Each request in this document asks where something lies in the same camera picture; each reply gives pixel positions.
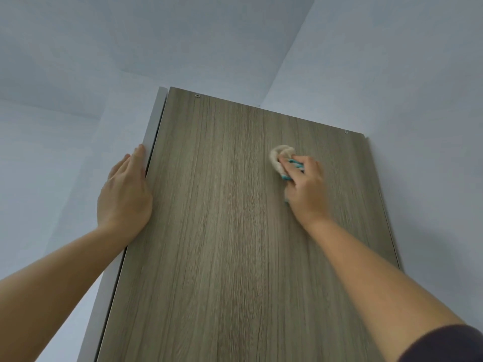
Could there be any person's right hand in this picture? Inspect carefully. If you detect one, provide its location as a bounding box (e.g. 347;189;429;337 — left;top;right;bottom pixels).
278;154;332;233

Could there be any dark grey sweater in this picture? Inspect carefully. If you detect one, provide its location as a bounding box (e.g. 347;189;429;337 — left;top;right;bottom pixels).
397;324;483;362

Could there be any beige cloth with teal edge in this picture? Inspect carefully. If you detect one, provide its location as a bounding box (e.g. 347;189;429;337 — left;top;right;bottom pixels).
268;144;305;203

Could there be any person's right forearm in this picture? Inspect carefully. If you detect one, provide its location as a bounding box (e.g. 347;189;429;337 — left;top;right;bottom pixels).
307;217;465;362

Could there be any person's left hand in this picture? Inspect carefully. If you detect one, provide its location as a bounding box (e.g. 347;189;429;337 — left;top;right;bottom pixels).
96;143;154;242

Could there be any person's left forearm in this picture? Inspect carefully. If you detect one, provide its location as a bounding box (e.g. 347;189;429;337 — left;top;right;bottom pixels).
0;226;130;362

